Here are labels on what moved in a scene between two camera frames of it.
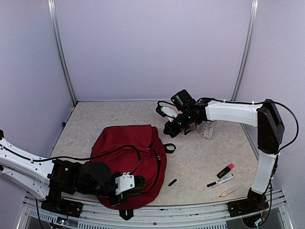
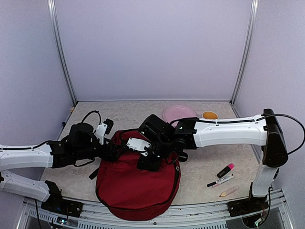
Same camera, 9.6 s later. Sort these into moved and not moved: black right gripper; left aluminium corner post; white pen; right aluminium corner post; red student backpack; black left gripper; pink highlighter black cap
Moved: black right gripper; black left gripper; red student backpack
Not moved: pink highlighter black cap; left aluminium corner post; right aluminium corner post; white pen
